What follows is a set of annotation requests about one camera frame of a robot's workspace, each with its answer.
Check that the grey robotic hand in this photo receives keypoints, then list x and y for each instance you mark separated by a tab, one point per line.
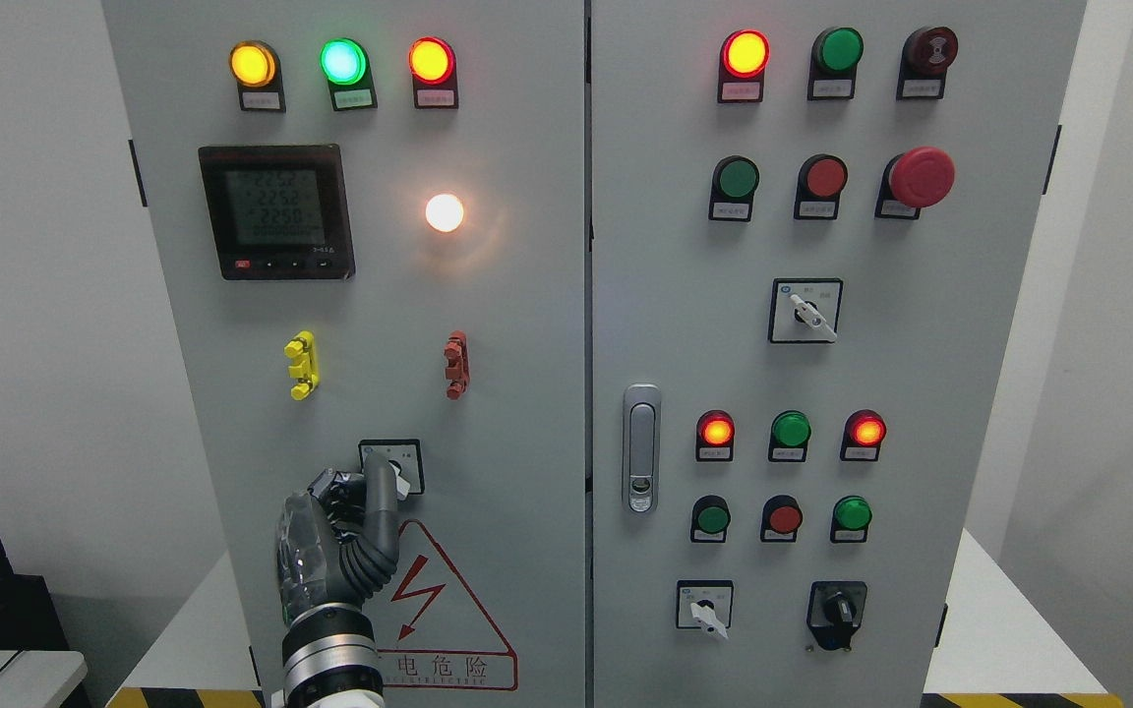
337	541

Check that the door rotary switch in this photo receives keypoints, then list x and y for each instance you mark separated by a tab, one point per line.
405	458

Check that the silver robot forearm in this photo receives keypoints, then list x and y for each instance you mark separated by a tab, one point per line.
330	659

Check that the yellow indicator light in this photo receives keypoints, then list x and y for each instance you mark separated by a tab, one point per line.
256	71

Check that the red electric hazard warning sign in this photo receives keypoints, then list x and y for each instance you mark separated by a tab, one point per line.
431	629

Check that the white cabinet stand platform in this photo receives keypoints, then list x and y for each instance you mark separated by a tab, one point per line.
995	650

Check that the yellow terminal clip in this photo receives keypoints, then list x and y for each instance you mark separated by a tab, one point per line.
303	364

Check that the red terminal clip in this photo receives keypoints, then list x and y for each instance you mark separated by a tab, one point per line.
456	369

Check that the grey left cabinet door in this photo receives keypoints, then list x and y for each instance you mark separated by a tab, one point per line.
504	480

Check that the grey cabinet door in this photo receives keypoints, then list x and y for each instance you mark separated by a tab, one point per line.
504	480
683	302

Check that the white side table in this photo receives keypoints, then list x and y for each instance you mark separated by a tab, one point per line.
40	678

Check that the black digital power meter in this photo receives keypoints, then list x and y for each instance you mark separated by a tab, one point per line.
278	212

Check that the small clear lamp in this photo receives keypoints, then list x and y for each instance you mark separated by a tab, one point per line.
444	212

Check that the green push button lower left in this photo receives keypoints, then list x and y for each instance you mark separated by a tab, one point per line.
709	520

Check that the red lit indicator lower left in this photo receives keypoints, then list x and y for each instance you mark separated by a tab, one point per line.
715	435

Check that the red lit indicator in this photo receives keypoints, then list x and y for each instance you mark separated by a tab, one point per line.
864	432
715	435
743	59

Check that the red push button lower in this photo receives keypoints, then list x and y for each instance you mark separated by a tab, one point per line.
781	519

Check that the green indicator lower middle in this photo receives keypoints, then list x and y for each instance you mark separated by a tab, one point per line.
789	437

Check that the green indicator light top left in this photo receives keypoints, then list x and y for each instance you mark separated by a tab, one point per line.
349	75

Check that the red indicator light top left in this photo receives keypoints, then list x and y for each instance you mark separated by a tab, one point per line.
433	67

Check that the green push button lower right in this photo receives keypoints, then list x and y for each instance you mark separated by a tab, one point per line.
851	516

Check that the red lit indicator lower right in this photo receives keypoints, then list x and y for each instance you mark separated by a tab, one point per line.
864	432

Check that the green push button upper row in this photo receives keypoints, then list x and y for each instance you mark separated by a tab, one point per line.
733	185

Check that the grey right cabinet door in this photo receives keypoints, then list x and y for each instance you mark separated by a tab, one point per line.
683	302

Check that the red push button upper row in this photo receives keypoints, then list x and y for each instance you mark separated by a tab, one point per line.
822	180

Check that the red lit indicator top right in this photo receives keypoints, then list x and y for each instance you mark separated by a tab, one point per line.
743	59

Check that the red emergency stop button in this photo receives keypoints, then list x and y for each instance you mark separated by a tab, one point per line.
918	178

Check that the green indicator top right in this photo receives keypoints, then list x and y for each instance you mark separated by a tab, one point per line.
835	55

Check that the dark red buzzer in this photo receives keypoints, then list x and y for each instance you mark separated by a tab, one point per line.
927	55

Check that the silver door handle lock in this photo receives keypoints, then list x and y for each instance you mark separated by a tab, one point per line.
642	402

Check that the lower white rotary switch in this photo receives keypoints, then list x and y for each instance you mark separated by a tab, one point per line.
705	606

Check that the black rotary knob switch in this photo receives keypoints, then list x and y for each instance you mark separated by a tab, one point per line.
835	612

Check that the upper right rotary switch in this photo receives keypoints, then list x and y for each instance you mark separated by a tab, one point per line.
805	310

